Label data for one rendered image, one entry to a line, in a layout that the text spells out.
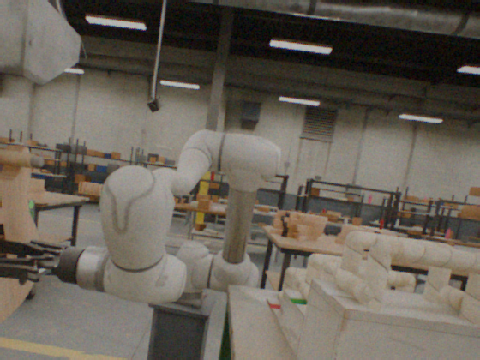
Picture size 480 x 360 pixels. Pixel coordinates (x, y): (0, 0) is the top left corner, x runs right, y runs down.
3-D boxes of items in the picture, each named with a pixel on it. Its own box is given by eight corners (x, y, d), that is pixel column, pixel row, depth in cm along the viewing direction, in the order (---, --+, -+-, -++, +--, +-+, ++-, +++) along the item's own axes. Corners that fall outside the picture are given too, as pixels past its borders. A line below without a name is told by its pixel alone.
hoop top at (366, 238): (349, 248, 53) (353, 231, 53) (341, 244, 56) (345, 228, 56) (458, 264, 53) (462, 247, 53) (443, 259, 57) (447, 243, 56)
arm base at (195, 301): (165, 287, 155) (166, 277, 155) (207, 296, 152) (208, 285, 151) (153, 299, 138) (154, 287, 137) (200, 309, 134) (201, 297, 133)
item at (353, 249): (341, 290, 54) (351, 239, 53) (333, 284, 57) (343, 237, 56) (357, 292, 54) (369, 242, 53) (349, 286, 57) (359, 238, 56)
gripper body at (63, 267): (74, 292, 58) (28, 285, 59) (92, 273, 67) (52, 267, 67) (74, 258, 56) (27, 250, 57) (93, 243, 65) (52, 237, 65)
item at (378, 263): (364, 309, 46) (377, 249, 45) (354, 300, 49) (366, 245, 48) (385, 311, 46) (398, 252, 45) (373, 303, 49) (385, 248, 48)
